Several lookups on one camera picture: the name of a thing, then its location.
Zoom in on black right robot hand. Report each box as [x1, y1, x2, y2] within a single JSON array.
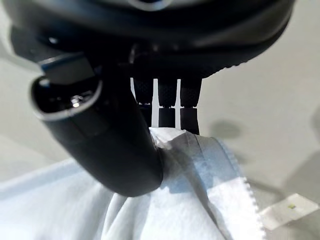
[[0, 0, 296, 198]]

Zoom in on white cloth garment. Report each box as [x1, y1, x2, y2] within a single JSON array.
[[0, 126, 265, 240]]

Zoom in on white rectangular floor plate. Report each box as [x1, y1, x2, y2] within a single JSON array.
[[258, 192, 320, 231]]

